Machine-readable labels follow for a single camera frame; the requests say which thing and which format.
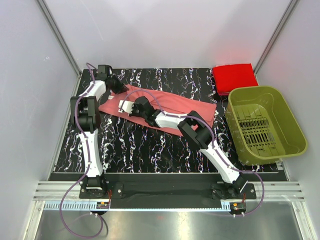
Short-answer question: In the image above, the pink t shirt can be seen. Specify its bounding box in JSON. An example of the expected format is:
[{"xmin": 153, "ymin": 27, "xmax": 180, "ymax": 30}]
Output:
[{"xmin": 99, "ymin": 84, "xmax": 216, "ymax": 127}]

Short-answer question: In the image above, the white slotted cable duct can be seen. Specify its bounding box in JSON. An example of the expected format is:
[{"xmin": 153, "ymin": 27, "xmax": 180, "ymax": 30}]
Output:
[{"xmin": 44, "ymin": 200, "xmax": 231, "ymax": 212}]

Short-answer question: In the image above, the folded red t shirt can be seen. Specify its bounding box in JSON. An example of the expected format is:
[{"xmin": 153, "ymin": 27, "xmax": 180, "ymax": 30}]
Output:
[{"xmin": 212, "ymin": 63, "xmax": 259, "ymax": 96}]

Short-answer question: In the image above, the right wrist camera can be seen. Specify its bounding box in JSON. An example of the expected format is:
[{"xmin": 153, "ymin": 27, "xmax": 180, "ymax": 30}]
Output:
[{"xmin": 118, "ymin": 100, "xmax": 135, "ymax": 115}]

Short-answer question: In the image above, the aluminium frame post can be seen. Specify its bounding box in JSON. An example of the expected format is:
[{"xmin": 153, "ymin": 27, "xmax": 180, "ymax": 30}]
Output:
[
  {"xmin": 253, "ymin": 0, "xmax": 300, "ymax": 75},
  {"xmin": 35, "ymin": 0, "xmax": 82, "ymax": 76}
]

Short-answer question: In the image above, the black marble pattern mat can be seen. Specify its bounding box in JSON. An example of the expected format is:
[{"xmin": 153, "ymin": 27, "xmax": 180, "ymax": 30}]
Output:
[{"xmin": 53, "ymin": 67, "xmax": 283, "ymax": 174}]

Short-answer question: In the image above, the left aluminium frame post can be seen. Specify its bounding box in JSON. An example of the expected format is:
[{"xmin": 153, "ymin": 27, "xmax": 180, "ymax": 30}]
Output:
[{"xmin": 35, "ymin": 0, "xmax": 82, "ymax": 76}]

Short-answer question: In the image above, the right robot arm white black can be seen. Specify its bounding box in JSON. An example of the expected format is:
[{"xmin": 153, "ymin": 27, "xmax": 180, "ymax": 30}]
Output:
[{"xmin": 124, "ymin": 96, "xmax": 248, "ymax": 199}]

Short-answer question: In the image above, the right aluminium frame post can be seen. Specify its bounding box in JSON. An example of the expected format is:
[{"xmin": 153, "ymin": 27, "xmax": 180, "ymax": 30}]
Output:
[{"xmin": 253, "ymin": 0, "xmax": 300, "ymax": 75}]

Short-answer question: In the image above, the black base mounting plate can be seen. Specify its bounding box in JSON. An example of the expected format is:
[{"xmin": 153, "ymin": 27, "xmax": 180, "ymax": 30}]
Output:
[{"xmin": 79, "ymin": 173, "xmax": 257, "ymax": 200}]

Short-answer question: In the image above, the olive green plastic basket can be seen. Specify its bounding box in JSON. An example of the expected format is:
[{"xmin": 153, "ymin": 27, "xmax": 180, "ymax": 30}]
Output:
[{"xmin": 225, "ymin": 86, "xmax": 308, "ymax": 166}]

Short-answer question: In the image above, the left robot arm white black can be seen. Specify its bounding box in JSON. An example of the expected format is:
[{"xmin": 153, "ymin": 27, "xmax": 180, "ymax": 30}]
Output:
[{"xmin": 70, "ymin": 63, "xmax": 129, "ymax": 199}]

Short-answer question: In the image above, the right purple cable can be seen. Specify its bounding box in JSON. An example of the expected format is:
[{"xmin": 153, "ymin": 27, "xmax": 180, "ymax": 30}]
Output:
[{"xmin": 124, "ymin": 89, "xmax": 265, "ymax": 218}]

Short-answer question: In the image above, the aluminium rail profile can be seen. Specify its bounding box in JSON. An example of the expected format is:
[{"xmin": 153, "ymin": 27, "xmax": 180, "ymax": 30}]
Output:
[{"xmin": 33, "ymin": 181, "xmax": 305, "ymax": 202}]

